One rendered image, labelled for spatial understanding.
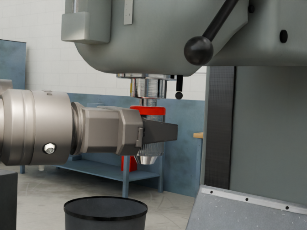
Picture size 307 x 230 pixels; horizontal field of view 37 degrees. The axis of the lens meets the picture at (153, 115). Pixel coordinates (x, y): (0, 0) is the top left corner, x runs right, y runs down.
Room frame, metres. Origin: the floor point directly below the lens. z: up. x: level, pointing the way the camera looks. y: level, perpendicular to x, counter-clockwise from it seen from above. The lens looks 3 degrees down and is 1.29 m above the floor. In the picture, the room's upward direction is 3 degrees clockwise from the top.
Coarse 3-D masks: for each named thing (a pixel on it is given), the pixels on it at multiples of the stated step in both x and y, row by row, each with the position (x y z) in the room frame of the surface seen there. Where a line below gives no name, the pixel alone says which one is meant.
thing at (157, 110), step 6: (132, 108) 0.59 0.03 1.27; (138, 108) 0.58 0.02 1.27; (144, 108) 0.58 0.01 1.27; (150, 108) 0.58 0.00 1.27; (156, 108) 0.58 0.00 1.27; (162, 108) 0.59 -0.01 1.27; (144, 114) 0.58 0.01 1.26; (150, 114) 0.58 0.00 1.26; (156, 114) 0.58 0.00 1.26; (162, 114) 0.59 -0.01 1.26
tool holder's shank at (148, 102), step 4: (140, 100) 0.59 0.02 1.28; (144, 100) 0.59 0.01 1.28; (148, 100) 0.59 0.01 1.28; (152, 100) 0.59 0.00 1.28; (156, 100) 0.60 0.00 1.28; (140, 104) 0.59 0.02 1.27; (144, 104) 0.59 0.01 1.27; (148, 104) 0.59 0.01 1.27; (152, 104) 0.59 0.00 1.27; (156, 104) 0.60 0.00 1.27
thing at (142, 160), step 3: (135, 156) 0.59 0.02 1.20; (138, 156) 0.59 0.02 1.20; (141, 156) 0.58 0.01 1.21; (135, 159) 0.60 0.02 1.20; (138, 159) 0.59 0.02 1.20; (141, 159) 0.59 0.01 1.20; (144, 159) 0.59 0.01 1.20; (147, 159) 0.59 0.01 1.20; (150, 159) 0.59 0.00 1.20; (153, 159) 0.59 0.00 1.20; (138, 162) 0.59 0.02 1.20; (141, 162) 0.59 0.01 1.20; (144, 162) 0.59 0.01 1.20; (147, 162) 0.59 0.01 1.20; (150, 162) 0.59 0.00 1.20; (153, 162) 0.60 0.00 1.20
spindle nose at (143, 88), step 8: (136, 80) 0.58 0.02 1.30; (144, 80) 0.58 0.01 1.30; (152, 80) 0.58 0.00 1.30; (160, 80) 0.58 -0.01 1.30; (136, 88) 0.58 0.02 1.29; (144, 88) 0.58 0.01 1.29; (152, 88) 0.58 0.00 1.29; (160, 88) 0.58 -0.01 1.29; (136, 96) 0.58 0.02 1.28; (144, 96) 0.58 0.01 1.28; (152, 96) 0.58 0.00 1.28; (160, 96) 0.58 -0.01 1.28
